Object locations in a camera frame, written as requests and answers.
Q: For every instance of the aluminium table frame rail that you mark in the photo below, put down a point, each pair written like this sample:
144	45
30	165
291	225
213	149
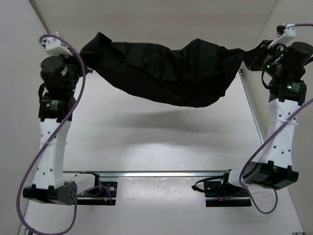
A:
114	133

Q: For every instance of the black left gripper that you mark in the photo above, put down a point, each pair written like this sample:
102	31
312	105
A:
81	69

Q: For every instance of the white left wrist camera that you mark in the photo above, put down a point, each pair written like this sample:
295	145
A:
54	47

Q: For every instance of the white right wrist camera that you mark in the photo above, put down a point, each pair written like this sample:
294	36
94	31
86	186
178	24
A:
285	33

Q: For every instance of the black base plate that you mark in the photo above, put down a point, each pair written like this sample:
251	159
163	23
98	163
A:
218	194
104	194

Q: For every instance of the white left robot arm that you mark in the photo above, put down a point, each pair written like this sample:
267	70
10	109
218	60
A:
55	114

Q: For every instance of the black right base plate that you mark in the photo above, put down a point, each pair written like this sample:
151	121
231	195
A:
218	194

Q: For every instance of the black pleated skirt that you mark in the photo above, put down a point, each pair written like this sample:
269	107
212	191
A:
197	75

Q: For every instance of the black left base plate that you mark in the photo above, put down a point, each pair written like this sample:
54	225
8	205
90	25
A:
104	194

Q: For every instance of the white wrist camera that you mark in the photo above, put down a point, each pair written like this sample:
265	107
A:
54	47
285	33

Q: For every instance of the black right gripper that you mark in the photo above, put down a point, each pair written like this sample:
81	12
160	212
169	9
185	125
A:
253	58

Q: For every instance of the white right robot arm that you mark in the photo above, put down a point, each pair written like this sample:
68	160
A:
271	165

